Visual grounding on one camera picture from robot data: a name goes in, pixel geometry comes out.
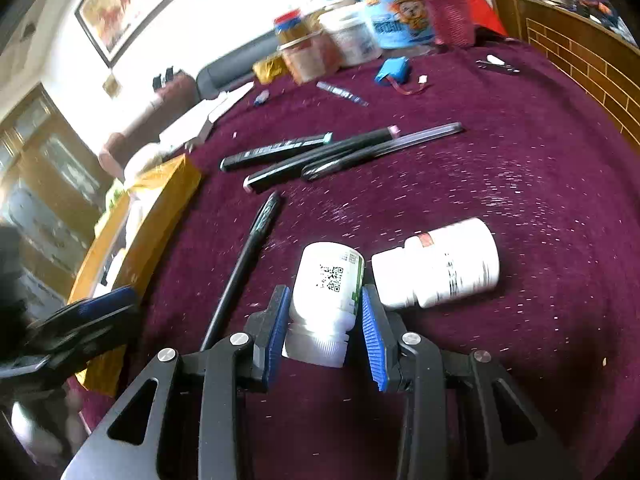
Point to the wooden sideboard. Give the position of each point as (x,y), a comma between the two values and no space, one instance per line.
(575,60)

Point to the yellow taped packet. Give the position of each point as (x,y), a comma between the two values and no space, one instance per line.
(267,69)

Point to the framed wall picture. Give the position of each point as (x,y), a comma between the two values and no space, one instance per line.
(130,5)

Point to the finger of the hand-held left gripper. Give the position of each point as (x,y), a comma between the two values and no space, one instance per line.
(105,302)
(85,342)

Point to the blue battery pack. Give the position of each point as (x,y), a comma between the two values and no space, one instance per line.
(392,70)

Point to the dark grey sofa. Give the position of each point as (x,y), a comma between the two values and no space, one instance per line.
(225,72)

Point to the maroon tablecloth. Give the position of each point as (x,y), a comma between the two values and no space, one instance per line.
(500,160)

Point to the red bag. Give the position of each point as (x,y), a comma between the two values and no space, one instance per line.
(487,10)

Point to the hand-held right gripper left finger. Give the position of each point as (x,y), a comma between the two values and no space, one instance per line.
(279,330)

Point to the pink mesh covered bottle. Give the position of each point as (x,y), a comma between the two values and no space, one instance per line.
(450,15)

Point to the white bottle green label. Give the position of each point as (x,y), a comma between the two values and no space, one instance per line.
(325,280)

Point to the brown armchair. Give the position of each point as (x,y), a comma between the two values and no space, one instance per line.
(175,91)

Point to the white plastic jar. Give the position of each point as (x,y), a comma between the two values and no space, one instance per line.
(350,35)

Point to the brown jar paper label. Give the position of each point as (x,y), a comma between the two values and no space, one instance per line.
(307,60)

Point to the white bottle red label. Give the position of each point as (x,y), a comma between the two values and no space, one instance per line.
(450,265)

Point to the thin black pen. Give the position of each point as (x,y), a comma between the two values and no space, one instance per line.
(250,250)

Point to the large plastic jar blue label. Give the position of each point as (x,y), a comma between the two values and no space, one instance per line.
(400,15)

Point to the black marker pink cap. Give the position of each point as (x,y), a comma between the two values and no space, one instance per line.
(320,157)

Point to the clear barrel black pen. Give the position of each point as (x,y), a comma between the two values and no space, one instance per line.
(380,150)

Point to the yellow cardboard box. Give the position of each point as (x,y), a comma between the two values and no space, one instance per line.
(160,195)

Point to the person's left hand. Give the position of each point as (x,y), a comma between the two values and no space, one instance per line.
(35,430)

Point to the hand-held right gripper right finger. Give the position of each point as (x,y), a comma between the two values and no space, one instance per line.
(372,335)

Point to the jar with red blue lid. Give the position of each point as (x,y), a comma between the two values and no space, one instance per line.
(290,25)

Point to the white paper cartons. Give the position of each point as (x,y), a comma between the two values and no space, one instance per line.
(200,115)

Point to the black marker teal cap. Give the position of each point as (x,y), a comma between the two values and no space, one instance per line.
(275,151)

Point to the wooden glass door cabinet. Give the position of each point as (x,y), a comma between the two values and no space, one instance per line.
(50,170)

